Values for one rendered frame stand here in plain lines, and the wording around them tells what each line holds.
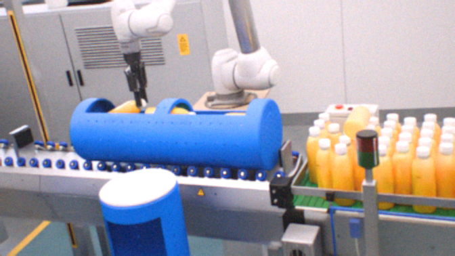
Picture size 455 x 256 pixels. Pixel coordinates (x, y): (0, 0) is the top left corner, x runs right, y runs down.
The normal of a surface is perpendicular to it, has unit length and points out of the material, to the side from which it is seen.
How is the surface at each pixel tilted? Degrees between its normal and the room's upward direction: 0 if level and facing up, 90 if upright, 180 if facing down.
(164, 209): 90
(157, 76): 90
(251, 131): 60
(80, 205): 110
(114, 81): 90
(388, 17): 90
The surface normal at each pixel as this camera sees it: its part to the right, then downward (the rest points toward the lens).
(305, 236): -0.13, -0.93
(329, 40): -0.25, 0.36
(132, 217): -0.04, 0.35
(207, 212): -0.32, 0.65
